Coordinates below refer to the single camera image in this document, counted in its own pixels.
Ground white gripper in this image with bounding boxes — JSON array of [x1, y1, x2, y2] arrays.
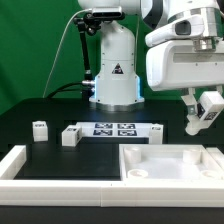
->
[[146, 40, 224, 122]]

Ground white square tabletop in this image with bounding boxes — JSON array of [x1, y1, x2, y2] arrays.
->
[[119, 144, 224, 181]]

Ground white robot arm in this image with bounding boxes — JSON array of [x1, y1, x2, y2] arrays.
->
[[78, 0, 224, 123]]

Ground white U-shaped fence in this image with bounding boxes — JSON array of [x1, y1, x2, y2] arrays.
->
[[0, 145, 224, 207]]

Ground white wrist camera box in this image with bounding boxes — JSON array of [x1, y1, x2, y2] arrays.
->
[[145, 14, 205, 47]]

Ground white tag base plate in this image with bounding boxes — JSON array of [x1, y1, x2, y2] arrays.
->
[[77, 122, 151, 138]]

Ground grey camera on mount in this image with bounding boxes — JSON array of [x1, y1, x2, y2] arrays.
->
[[92, 6, 122, 18]]

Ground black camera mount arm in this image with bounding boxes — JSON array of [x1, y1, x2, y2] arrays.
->
[[73, 13, 100, 99]]

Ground black cable bundle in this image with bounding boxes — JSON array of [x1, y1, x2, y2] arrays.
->
[[46, 82, 85, 100]]

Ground white camera cable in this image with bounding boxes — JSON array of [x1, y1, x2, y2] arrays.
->
[[41, 8, 93, 98]]

